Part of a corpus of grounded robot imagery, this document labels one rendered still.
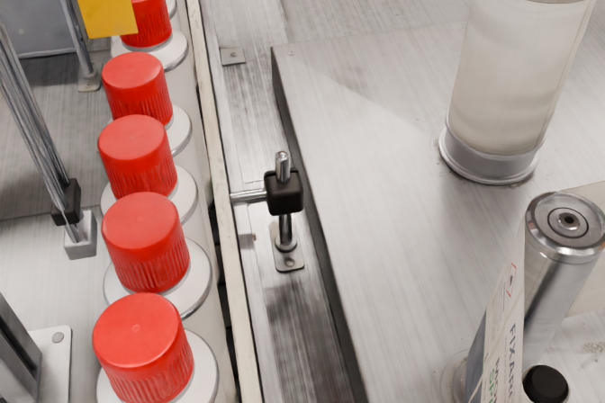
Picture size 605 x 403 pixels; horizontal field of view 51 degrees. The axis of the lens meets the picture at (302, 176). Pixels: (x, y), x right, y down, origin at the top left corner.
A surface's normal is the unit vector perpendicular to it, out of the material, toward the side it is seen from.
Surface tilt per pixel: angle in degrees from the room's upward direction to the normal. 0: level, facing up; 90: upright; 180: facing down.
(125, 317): 2
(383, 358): 0
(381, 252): 0
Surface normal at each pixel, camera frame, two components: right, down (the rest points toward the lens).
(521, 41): -0.35, 0.66
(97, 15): 0.19, 0.70
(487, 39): -0.78, 0.48
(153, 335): -0.04, -0.68
